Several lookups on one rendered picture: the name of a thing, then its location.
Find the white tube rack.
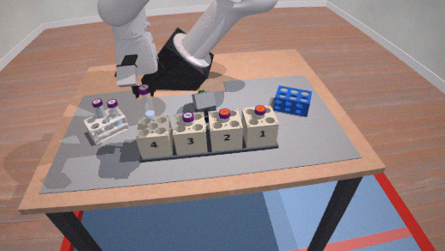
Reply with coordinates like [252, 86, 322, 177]
[83, 109, 130, 145]

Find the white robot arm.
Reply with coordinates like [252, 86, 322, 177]
[98, 0, 277, 88]

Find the blue tube rack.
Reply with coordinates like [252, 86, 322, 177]
[273, 86, 312, 117]

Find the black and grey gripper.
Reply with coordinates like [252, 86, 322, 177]
[114, 31, 166, 97]

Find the beige bucket adapter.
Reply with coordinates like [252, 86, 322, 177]
[241, 106, 279, 148]
[208, 108, 243, 152]
[136, 115, 173, 159]
[173, 112, 208, 156]

